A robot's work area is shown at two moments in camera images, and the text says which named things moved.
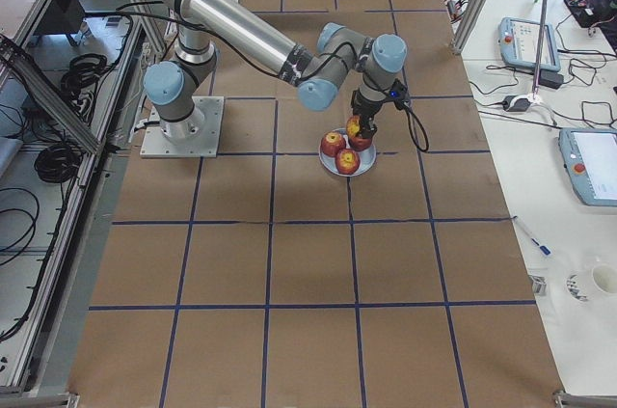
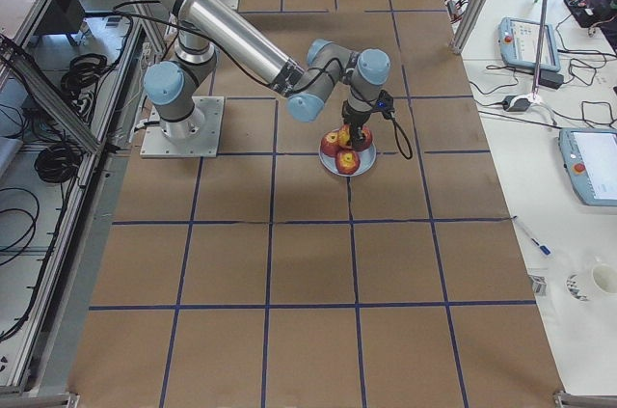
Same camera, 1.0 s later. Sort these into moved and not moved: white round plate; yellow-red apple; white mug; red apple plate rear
Moved: yellow-red apple
Not moved: white round plate; white mug; red apple plate rear
